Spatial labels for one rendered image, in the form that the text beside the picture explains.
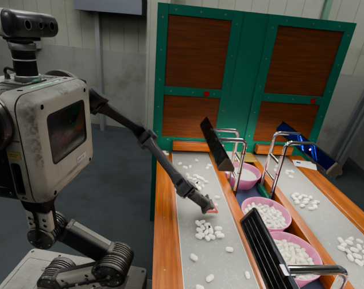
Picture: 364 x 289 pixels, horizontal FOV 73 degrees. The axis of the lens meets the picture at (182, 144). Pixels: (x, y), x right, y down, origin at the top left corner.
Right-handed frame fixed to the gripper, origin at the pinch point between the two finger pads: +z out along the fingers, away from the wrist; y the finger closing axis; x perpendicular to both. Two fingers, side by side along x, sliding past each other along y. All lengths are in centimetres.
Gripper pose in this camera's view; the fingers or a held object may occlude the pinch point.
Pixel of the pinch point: (216, 211)
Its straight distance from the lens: 138.2
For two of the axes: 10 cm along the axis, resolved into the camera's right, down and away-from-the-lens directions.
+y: -1.0, -4.3, 9.0
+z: 7.2, 5.9, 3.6
